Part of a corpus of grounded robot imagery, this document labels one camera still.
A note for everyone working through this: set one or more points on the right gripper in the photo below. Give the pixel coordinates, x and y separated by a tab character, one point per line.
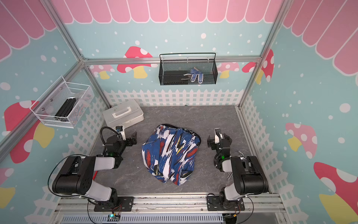
211	141

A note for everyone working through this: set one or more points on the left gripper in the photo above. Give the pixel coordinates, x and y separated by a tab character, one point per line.
130	143

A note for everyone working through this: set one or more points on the blue patterned trousers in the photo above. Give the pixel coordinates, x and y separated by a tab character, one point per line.
169	154

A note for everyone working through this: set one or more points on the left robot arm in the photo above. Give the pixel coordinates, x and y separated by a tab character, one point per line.
75	177

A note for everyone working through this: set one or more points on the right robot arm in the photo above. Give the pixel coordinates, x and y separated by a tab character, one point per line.
246	171

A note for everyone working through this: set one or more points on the white plastic case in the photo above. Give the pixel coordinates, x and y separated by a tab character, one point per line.
125	114

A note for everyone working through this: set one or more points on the black box in white basket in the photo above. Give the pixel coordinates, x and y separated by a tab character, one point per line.
65	110

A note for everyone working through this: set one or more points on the green circuit board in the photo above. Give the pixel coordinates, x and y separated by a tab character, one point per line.
113	218

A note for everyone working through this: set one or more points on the blue white item in basket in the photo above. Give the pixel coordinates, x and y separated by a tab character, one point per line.
195	75

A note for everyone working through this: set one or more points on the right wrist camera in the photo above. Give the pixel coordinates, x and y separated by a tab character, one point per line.
218	135

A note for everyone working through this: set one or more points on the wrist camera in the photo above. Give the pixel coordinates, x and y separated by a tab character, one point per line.
121	132
218	135

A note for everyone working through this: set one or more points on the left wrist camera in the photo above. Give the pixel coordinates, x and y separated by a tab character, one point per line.
121	132

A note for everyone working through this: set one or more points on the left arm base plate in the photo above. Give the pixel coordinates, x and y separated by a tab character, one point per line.
124	203

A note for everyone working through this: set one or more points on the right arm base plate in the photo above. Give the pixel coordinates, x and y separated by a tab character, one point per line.
216	203

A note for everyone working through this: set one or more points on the white wire wall basket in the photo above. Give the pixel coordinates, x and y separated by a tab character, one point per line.
51	101

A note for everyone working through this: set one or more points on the black mesh wall basket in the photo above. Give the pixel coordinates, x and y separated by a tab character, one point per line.
205	62

